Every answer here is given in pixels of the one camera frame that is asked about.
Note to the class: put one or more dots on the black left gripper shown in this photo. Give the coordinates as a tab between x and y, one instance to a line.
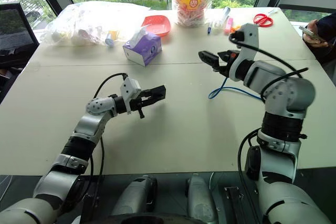
136	102

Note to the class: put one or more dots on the grey rounded metal housing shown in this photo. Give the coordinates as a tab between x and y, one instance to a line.
136	195
200	197

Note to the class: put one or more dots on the pink highlighter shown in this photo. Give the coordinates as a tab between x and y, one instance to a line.
229	26

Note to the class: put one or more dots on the person's dark sleeved forearm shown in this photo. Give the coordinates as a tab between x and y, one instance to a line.
326	27

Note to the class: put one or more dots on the person's bare hand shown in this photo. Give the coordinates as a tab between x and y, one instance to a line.
312	24

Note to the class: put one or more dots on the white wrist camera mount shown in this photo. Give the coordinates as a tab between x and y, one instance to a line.
249	37
130	87

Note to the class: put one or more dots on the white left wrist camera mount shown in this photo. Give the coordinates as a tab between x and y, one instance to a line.
130	87

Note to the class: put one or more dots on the large clear bag of items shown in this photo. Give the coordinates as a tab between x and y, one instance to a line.
84	23

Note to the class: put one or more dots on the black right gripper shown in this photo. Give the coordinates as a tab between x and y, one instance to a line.
227	68

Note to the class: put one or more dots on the black mesh office chair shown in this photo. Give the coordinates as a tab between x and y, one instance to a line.
15	32

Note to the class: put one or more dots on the small blue yellow bottle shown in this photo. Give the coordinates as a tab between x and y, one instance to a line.
110	39

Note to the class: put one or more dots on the blue pen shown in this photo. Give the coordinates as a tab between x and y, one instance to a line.
209	28

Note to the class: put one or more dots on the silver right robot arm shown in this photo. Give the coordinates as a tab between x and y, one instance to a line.
288	95

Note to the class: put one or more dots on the purple white tissue box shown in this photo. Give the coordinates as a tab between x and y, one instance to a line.
144	49

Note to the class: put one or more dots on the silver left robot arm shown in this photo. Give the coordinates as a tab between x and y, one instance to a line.
89	124

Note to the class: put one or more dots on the black metal bracket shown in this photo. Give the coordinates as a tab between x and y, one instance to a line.
233	203

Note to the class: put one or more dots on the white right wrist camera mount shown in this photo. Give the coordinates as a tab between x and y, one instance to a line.
249	37

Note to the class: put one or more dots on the white plastic stick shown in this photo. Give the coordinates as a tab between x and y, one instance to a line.
272	12

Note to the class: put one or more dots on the small orange item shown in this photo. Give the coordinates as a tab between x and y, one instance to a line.
236	28

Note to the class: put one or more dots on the red plastic tray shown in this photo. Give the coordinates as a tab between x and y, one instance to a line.
157	24

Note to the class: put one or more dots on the silver smartphone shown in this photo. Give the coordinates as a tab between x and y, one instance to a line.
307	33

